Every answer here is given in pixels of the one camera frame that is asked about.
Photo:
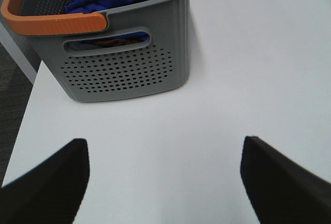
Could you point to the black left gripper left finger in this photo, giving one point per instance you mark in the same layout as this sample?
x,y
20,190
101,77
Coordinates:
x,y
52,191

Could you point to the brown towel in basket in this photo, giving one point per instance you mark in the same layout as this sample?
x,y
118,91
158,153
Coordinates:
x,y
116,42

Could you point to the grey perforated plastic basket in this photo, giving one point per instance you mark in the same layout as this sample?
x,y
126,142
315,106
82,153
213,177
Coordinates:
x,y
89,73

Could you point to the orange basket handle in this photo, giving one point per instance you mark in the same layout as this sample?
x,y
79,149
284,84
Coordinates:
x,y
59,24

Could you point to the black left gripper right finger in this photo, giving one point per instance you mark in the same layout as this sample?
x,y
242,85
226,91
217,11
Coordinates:
x,y
279,190

